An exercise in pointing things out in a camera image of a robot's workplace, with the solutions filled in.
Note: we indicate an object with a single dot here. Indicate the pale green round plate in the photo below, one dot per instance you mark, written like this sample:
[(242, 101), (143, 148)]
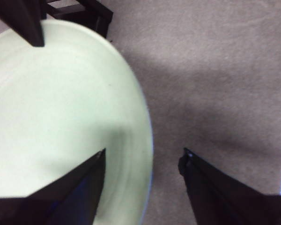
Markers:
[(61, 93)]

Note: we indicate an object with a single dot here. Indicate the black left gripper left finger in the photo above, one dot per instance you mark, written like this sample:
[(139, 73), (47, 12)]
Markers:
[(49, 206)]

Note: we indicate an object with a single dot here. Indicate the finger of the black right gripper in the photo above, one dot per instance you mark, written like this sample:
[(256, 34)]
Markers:
[(23, 18)]

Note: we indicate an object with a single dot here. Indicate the black plate rack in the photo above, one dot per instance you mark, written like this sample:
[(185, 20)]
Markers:
[(100, 16)]

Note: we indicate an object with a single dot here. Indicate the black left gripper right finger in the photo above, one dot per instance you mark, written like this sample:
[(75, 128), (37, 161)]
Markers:
[(224, 201)]

